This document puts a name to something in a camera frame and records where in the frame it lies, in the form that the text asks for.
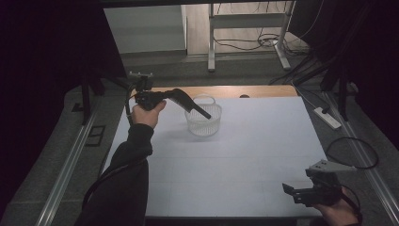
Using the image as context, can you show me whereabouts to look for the right hand-held gripper cable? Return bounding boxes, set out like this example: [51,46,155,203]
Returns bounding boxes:
[340,184,364,224]

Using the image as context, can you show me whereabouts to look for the wooden table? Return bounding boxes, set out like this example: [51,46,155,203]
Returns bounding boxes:
[130,85,298,100]

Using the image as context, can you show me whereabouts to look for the grey white wall panel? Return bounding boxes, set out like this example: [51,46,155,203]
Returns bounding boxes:
[103,4,188,55]

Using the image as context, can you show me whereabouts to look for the white mesh basket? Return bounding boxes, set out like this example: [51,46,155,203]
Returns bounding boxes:
[184,93,223,137]

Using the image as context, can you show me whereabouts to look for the white power strip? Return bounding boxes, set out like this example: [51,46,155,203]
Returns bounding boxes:
[313,106,343,130]

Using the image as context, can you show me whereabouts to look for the black rectangular floor frame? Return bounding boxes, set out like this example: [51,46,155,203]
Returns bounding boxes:
[85,124,106,148]

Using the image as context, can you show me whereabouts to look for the black tripod stand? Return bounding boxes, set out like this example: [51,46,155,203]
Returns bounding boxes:
[295,53,359,122]
[72,70,133,126]

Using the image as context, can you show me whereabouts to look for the left hand-held gripper cable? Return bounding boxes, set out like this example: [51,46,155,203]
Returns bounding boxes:
[81,82,149,212]

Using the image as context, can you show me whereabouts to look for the person's left hand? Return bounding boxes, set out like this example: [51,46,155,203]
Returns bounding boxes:
[130,100,168,130]

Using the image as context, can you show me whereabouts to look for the white metal desk frame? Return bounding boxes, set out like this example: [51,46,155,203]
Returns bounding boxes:
[207,0,296,73]

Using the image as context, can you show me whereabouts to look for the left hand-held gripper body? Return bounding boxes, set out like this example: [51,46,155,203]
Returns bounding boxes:
[126,72,166,112]

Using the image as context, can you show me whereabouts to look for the white table cover sheet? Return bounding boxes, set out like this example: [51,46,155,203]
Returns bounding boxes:
[103,96,330,218]

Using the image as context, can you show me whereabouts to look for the black looped floor cable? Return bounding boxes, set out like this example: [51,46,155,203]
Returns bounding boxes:
[325,137,379,170]

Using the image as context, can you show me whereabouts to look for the person's right hand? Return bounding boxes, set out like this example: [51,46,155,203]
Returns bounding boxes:
[311,194,361,226]

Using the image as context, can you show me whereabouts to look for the hand-held gripper cable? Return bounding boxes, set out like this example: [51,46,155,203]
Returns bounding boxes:
[81,82,149,212]
[340,184,364,224]

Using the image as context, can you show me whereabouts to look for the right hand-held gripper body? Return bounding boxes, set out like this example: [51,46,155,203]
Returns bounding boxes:
[291,159,358,208]

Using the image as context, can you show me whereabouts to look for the black comb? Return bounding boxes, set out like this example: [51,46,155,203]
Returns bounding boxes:
[163,88,213,121]

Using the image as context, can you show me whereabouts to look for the aluminium floor rail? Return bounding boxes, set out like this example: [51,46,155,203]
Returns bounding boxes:
[36,97,103,226]
[324,92,399,226]

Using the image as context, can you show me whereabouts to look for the tangled black cables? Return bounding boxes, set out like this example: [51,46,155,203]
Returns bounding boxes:
[213,0,325,53]

